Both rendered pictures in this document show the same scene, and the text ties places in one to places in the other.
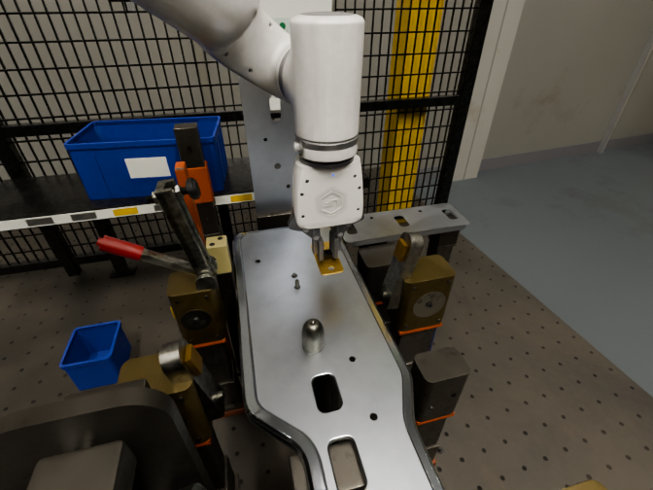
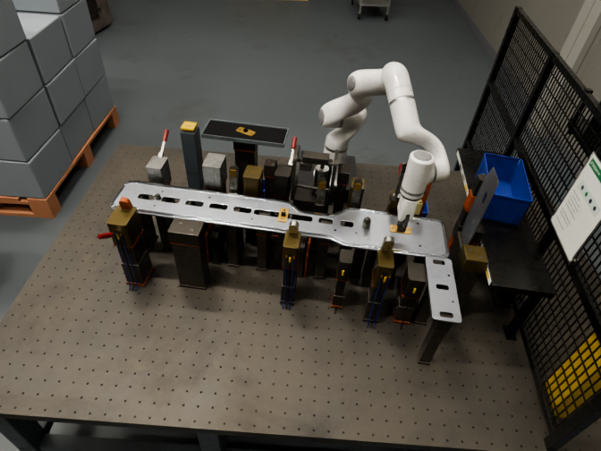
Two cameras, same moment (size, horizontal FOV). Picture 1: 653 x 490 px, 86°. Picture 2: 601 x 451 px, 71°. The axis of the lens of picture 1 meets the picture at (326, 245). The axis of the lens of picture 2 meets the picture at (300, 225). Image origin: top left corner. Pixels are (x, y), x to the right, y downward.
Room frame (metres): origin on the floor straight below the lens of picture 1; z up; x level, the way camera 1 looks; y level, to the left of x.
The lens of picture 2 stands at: (0.48, -1.26, 2.17)
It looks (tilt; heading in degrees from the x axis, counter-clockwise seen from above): 43 degrees down; 109
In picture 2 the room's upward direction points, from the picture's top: 5 degrees clockwise
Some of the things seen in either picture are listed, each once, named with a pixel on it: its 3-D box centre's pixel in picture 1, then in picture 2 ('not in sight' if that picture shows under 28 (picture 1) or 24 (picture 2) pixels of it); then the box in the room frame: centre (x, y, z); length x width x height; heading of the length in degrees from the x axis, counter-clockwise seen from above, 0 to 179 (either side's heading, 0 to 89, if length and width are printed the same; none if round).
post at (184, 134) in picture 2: not in sight; (194, 168); (-0.56, 0.14, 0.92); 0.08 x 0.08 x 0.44; 14
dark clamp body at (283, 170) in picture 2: not in sight; (283, 201); (-0.09, 0.13, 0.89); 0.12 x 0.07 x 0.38; 104
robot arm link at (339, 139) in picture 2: not in sight; (345, 125); (0.05, 0.57, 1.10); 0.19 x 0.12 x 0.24; 38
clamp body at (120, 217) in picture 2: not in sight; (130, 251); (-0.52, -0.41, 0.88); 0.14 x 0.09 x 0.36; 104
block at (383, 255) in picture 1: (382, 302); (408, 297); (0.57, -0.13, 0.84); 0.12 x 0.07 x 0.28; 104
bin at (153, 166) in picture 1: (156, 156); (501, 187); (0.81, 0.41, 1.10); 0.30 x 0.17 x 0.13; 99
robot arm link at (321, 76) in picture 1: (325, 77); (419, 171); (0.47, 0.00, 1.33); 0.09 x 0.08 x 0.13; 36
